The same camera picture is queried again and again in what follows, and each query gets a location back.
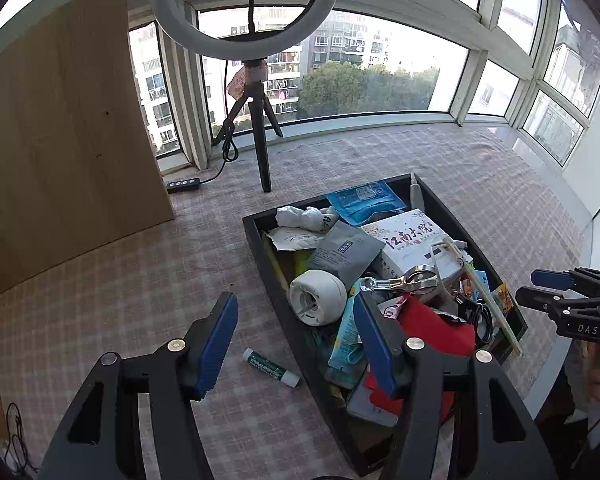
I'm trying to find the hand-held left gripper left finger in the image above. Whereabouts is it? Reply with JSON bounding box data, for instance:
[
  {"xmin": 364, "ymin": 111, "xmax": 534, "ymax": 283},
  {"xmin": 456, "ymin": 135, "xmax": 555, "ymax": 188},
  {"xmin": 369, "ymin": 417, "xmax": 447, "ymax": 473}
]
[{"xmin": 37, "ymin": 291, "xmax": 240, "ymax": 480}]

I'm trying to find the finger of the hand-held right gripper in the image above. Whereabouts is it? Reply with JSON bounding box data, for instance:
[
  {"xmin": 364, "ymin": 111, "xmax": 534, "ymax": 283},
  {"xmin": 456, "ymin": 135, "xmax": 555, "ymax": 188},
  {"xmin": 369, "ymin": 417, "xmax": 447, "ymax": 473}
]
[
  {"xmin": 515, "ymin": 286, "xmax": 600, "ymax": 314},
  {"xmin": 531, "ymin": 267, "xmax": 600, "ymax": 299}
]

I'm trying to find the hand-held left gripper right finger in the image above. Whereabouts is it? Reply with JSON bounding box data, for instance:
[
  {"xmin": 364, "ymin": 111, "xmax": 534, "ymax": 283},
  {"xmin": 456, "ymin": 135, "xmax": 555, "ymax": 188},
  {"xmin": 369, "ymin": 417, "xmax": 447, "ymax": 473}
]
[{"xmin": 352, "ymin": 291, "xmax": 561, "ymax": 480}]

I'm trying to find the yellow orange packet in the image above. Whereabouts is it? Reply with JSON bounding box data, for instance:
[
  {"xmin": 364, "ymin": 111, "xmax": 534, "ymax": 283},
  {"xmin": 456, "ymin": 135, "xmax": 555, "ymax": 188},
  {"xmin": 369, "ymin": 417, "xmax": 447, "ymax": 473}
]
[{"xmin": 492, "ymin": 282, "xmax": 514, "ymax": 319}]

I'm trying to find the toothbrush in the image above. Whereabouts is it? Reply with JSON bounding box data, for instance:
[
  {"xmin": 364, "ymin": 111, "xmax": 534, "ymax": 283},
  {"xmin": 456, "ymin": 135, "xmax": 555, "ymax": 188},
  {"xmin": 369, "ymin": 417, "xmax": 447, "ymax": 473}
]
[{"xmin": 442, "ymin": 235, "xmax": 524, "ymax": 357}]

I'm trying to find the green white lip balm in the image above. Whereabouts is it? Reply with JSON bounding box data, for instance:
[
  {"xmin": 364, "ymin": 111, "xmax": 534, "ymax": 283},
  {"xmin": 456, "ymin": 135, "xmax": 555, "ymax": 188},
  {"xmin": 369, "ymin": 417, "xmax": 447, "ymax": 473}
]
[{"xmin": 242, "ymin": 347, "xmax": 301, "ymax": 389}]

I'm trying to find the black tray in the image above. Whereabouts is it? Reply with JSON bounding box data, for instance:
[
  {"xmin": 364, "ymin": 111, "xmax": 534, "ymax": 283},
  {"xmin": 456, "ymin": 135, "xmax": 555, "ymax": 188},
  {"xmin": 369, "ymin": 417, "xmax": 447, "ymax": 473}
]
[{"xmin": 242, "ymin": 172, "xmax": 528, "ymax": 477}]

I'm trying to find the blue face mask packet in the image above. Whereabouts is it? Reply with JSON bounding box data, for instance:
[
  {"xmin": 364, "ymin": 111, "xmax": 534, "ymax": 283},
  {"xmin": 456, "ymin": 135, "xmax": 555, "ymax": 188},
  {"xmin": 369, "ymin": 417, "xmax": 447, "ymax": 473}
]
[{"xmin": 325, "ymin": 180, "xmax": 409, "ymax": 226}]

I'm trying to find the small white tube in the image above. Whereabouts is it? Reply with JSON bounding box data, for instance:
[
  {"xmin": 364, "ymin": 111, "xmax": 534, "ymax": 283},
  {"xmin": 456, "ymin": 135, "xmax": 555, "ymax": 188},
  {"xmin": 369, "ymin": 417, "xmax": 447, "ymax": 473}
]
[{"xmin": 409, "ymin": 172, "xmax": 426, "ymax": 212}]

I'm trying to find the plaid cloth desktop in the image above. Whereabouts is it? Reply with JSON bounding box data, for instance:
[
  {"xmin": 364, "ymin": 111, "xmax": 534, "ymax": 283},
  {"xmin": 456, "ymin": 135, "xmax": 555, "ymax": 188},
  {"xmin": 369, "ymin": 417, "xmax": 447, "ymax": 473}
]
[{"xmin": 0, "ymin": 125, "xmax": 593, "ymax": 480}]

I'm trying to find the person's right hand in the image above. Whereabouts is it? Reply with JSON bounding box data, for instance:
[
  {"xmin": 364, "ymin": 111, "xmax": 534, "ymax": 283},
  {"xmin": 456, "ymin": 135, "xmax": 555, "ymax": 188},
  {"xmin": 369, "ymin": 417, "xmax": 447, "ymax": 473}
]
[{"xmin": 586, "ymin": 347, "xmax": 600, "ymax": 404}]

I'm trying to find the light blue tube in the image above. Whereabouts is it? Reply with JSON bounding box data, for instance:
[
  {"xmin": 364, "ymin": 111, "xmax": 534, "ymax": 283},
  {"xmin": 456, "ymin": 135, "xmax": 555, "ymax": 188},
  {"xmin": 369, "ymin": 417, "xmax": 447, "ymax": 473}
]
[{"xmin": 327, "ymin": 277, "xmax": 377, "ymax": 367}]

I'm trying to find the red cloth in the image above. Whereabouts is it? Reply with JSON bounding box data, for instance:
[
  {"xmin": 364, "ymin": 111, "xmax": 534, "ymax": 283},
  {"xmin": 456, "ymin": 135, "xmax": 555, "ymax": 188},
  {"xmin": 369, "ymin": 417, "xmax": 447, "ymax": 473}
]
[{"xmin": 364, "ymin": 294, "xmax": 477, "ymax": 417}]

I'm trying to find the white round device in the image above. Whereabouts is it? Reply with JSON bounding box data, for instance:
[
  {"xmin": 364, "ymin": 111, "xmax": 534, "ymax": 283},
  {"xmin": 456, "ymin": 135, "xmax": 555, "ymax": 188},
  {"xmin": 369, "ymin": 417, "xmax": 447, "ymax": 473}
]
[{"xmin": 288, "ymin": 269, "xmax": 349, "ymax": 327}]

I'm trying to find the grey foil packet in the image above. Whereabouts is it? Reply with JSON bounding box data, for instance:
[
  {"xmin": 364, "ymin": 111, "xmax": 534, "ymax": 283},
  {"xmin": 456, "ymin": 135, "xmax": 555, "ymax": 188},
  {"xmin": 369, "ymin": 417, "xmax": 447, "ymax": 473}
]
[{"xmin": 307, "ymin": 220, "xmax": 386, "ymax": 291}]

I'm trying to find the white printed box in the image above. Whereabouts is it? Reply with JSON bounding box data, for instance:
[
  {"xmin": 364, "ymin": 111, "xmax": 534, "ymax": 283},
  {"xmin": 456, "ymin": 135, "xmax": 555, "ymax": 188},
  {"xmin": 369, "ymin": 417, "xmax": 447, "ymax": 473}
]
[{"xmin": 362, "ymin": 208, "xmax": 474, "ymax": 282}]

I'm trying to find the torn white paper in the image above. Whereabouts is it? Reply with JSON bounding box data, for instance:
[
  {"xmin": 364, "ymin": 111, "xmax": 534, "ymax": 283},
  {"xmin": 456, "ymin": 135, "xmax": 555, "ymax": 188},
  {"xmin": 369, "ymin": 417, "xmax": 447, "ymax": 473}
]
[{"xmin": 264, "ymin": 227, "xmax": 331, "ymax": 252}]

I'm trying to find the black tripod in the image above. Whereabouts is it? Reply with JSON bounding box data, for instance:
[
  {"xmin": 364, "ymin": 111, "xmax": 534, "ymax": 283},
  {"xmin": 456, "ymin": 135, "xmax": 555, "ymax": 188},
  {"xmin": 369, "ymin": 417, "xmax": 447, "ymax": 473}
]
[{"xmin": 212, "ymin": 57, "xmax": 285, "ymax": 194}]

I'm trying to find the light wooden board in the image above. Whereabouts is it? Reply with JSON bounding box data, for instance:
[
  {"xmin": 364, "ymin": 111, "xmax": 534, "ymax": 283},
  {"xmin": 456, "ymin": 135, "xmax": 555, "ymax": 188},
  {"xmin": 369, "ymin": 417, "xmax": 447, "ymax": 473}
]
[{"xmin": 0, "ymin": 0, "xmax": 176, "ymax": 293}]

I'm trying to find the coiled black cable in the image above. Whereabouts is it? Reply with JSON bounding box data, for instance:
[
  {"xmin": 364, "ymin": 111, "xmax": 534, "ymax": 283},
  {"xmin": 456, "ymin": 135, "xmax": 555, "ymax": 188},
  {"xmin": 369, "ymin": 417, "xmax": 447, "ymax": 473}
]
[{"xmin": 454, "ymin": 294, "xmax": 496, "ymax": 347}]

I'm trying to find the black inline cable remote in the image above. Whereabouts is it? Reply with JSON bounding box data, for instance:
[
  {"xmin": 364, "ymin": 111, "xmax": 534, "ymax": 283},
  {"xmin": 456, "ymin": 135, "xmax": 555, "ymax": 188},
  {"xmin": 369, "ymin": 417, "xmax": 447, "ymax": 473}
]
[{"xmin": 165, "ymin": 177, "xmax": 202, "ymax": 195}]

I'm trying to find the black power cable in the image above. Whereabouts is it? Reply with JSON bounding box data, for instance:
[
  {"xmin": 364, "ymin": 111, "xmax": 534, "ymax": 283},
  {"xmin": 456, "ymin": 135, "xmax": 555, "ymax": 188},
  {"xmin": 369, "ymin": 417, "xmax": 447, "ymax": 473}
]
[{"xmin": 200, "ymin": 59, "xmax": 240, "ymax": 184}]

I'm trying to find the thin black cable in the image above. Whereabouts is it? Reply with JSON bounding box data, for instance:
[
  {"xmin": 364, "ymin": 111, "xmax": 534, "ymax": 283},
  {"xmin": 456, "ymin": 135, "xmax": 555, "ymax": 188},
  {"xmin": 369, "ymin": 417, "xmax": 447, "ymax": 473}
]
[{"xmin": 4, "ymin": 402, "xmax": 39, "ymax": 479}]

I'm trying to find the white window frame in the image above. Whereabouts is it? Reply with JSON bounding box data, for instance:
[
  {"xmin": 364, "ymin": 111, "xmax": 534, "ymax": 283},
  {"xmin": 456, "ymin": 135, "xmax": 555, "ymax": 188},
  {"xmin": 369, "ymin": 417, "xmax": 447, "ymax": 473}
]
[{"xmin": 127, "ymin": 0, "xmax": 600, "ymax": 176}]

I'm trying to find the white ring light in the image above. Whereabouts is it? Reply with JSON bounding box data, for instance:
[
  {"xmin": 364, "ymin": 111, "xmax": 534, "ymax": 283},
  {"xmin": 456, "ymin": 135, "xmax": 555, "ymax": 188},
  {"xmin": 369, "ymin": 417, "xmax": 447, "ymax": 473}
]
[{"xmin": 148, "ymin": 0, "xmax": 342, "ymax": 61}]

